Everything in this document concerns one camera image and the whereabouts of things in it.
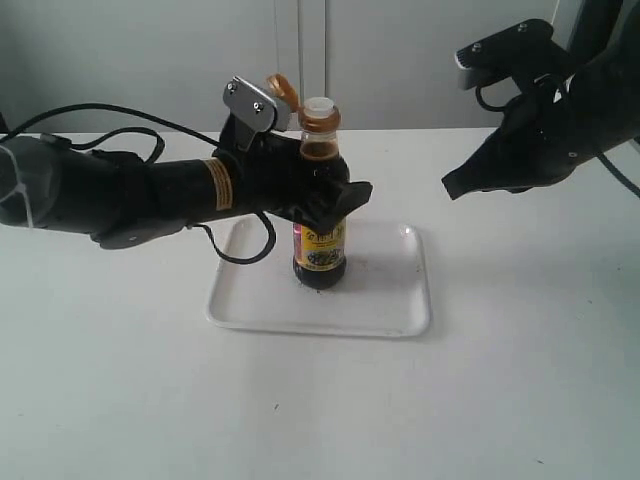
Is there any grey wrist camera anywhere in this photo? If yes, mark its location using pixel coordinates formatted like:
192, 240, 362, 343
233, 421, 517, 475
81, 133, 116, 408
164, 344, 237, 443
223, 76, 292, 133
454, 19, 578, 90

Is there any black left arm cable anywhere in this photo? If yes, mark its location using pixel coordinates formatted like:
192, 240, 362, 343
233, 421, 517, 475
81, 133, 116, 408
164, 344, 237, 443
0, 103, 279, 266

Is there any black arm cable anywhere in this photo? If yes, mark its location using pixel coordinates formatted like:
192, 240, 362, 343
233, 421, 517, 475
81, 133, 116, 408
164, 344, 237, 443
0, 103, 279, 266
474, 72, 640, 197

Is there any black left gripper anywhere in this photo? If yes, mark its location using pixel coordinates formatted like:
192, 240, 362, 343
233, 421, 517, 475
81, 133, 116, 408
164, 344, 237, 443
212, 115, 373, 231

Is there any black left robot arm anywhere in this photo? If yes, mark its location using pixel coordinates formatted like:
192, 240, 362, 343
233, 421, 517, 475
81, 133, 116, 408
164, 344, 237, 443
1, 116, 373, 250

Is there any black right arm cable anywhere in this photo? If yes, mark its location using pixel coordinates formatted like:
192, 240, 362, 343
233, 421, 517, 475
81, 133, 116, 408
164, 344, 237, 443
474, 72, 640, 197

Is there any white plastic tray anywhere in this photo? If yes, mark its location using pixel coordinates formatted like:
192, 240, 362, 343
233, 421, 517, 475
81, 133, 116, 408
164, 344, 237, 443
206, 218, 431, 338

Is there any dark vertical post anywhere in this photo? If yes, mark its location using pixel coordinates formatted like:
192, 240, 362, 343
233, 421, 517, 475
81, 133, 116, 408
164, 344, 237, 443
567, 0, 623, 65

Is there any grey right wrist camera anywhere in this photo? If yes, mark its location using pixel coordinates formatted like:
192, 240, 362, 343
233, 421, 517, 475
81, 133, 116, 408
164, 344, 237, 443
454, 19, 578, 90

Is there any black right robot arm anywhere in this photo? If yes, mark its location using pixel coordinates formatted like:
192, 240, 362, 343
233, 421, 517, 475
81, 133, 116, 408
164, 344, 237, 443
442, 7, 639, 199

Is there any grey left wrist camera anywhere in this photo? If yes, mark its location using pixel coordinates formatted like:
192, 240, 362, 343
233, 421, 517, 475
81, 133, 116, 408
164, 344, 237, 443
223, 76, 292, 133

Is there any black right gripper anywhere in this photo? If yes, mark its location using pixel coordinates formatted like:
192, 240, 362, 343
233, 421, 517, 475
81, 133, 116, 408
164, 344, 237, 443
441, 74, 591, 201

